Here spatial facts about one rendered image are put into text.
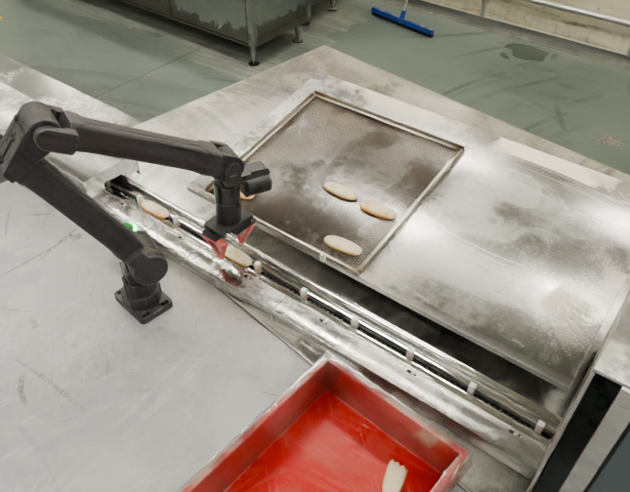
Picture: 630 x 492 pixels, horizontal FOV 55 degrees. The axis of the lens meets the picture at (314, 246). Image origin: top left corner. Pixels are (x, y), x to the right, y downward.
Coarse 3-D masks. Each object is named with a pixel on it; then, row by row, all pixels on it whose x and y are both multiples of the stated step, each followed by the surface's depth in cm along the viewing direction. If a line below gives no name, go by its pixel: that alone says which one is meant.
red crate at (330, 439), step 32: (320, 416) 118; (352, 416) 118; (288, 448) 113; (320, 448) 113; (352, 448) 113; (384, 448) 113; (256, 480) 108; (288, 480) 108; (320, 480) 108; (352, 480) 108; (416, 480) 108
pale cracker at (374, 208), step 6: (360, 204) 151; (366, 204) 150; (372, 204) 150; (378, 204) 150; (366, 210) 149; (372, 210) 149; (378, 210) 149; (384, 210) 148; (390, 210) 148; (378, 216) 148; (384, 216) 148; (390, 216) 147
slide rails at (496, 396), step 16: (112, 192) 166; (128, 192) 166; (192, 224) 156; (256, 272) 143; (272, 272) 143; (304, 304) 136; (336, 304) 136; (336, 320) 133; (368, 320) 133; (368, 336) 130; (384, 336) 130; (416, 352) 126; (416, 368) 123; (448, 368) 124; (448, 384) 121; (480, 384) 121; (480, 400) 118; (496, 400) 118; (512, 400) 118; (528, 416) 115; (528, 432) 113
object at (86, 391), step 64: (0, 192) 170; (0, 256) 151; (64, 256) 151; (0, 320) 136; (64, 320) 136; (128, 320) 136; (192, 320) 136; (256, 320) 136; (0, 384) 123; (64, 384) 123; (128, 384) 123; (192, 384) 124; (256, 384) 124; (0, 448) 113; (64, 448) 113; (128, 448) 113; (192, 448) 113
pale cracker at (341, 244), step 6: (324, 240) 145; (330, 240) 144; (336, 240) 144; (342, 240) 143; (348, 240) 144; (330, 246) 143; (336, 246) 143; (342, 246) 142; (348, 246) 142; (354, 246) 142; (342, 252) 142; (348, 252) 141; (354, 252) 141; (360, 252) 141
